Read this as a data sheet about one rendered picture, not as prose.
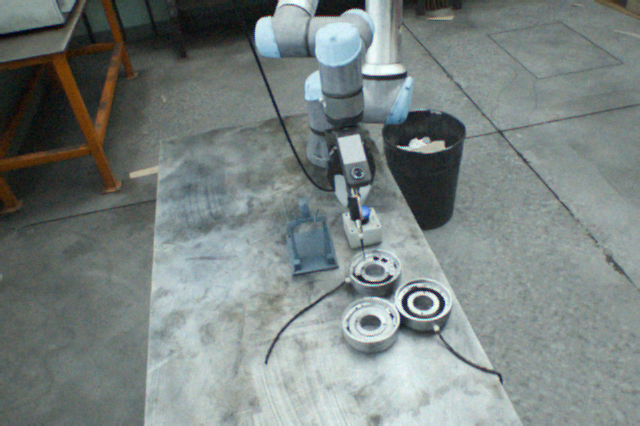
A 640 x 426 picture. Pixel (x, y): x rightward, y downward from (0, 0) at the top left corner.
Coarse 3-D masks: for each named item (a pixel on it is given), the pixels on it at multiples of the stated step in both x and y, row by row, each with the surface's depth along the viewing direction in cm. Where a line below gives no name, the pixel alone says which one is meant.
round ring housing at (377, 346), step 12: (360, 300) 105; (372, 300) 106; (384, 300) 105; (348, 312) 105; (372, 312) 104; (396, 312) 102; (348, 324) 103; (360, 324) 104; (372, 324) 106; (384, 324) 102; (396, 324) 101; (348, 336) 100; (372, 336) 100; (396, 336) 100; (360, 348) 99; (372, 348) 99; (384, 348) 100
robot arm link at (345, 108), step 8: (360, 96) 98; (328, 104) 99; (336, 104) 98; (344, 104) 98; (352, 104) 98; (360, 104) 99; (328, 112) 100; (336, 112) 99; (344, 112) 99; (352, 112) 99; (360, 112) 100
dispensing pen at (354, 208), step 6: (354, 192) 113; (348, 198) 114; (354, 198) 111; (354, 204) 112; (354, 210) 112; (354, 216) 112; (360, 216) 112; (360, 222) 113; (360, 228) 114; (360, 234) 114
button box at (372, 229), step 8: (344, 216) 124; (376, 216) 123; (344, 224) 125; (352, 224) 122; (368, 224) 121; (376, 224) 121; (352, 232) 120; (368, 232) 120; (376, 232) 121; (352, 240) 121; (360, 240) 121; (368, 240) 122; (376, 240) 122; (352, 248) 122
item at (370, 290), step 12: (360, 252) 115; (372, 252) 116; (384, 252) 115; (372, 264) 114; (384, 264) 113; (396, 264) 113; (384, 276) 111; (396, 276) 109; (360, 288) 110; (372, 288) 108; (384, 288) 108
